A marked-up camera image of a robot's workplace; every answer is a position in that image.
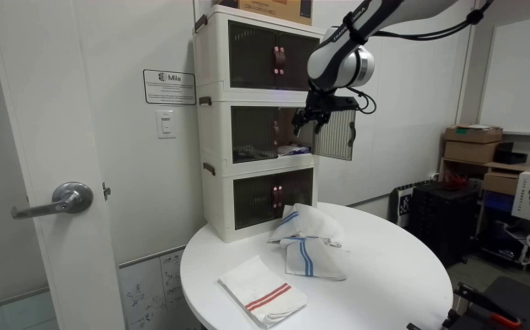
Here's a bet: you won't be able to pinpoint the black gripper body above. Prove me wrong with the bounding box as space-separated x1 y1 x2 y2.
292 89 343 126

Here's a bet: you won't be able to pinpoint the tinted cabinet door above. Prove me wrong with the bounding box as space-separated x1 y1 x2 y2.
312 107 359 162

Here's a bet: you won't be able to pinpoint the white stacked cabinet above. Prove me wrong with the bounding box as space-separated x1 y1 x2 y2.
191 3 326 243

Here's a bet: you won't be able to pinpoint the cardboard box on cabinet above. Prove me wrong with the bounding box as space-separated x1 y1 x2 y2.
213 0 314 27

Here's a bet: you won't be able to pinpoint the white towel blue stripes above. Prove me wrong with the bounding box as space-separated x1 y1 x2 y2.
268 201 350 282

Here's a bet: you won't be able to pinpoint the white towel red stripes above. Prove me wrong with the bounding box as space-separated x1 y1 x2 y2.
216 252 310 330

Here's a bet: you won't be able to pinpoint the black white patterned board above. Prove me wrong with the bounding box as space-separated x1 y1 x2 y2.
389 181 416 228

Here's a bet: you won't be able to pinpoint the large cardboard box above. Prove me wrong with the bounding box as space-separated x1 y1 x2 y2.
442 139 501 166

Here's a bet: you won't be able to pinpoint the black plastic crate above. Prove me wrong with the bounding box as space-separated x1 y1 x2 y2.
403 179 481 267

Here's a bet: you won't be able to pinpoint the flat cardboard box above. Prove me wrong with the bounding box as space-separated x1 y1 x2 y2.
444 124 504 146

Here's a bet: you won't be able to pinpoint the small cardboard box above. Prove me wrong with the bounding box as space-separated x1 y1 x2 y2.
481 170 521 197

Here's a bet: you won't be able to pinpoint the black items on shelf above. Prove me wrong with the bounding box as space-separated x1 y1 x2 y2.
493 140 530 166

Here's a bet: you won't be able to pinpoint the wooden shelf unit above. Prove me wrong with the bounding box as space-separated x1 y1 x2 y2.
436 155 530 278

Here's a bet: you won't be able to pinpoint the white whiteboard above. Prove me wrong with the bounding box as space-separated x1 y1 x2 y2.
479 8 530 137

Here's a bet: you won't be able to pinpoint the white printed box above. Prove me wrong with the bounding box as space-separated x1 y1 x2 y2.
510 168 530 221

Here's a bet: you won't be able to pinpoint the white room door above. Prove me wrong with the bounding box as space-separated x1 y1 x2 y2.
0 0 127 330

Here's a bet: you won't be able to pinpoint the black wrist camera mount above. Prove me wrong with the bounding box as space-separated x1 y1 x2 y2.
334 91 359 113

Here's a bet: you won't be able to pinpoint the white light switch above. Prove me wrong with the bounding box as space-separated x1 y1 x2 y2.
156 107 178 140

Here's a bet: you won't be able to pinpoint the framed wall sign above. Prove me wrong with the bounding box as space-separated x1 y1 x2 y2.
141 67 198 107

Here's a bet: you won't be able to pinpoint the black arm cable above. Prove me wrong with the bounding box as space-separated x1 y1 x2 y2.
345 0 497 117

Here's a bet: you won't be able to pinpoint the silver door lever handle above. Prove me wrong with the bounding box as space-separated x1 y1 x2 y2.
9 179 95 221

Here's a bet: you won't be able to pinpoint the black clamp orange handle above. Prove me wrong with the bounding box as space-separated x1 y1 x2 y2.
451 283 525 330

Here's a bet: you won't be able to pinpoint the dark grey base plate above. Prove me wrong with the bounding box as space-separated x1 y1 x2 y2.
457 274 530 330

